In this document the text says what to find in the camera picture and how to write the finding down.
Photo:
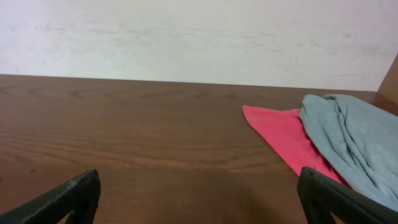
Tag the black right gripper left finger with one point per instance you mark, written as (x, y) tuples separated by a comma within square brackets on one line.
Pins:
[(76, 200)]

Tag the red t-shirt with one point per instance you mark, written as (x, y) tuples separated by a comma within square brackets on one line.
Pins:
[(285, 133)]

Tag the light blue t-shirt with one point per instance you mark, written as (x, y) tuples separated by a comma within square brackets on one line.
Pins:
[(358, 139)]

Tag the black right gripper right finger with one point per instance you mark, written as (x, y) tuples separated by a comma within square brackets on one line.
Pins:
[(322, 198)]

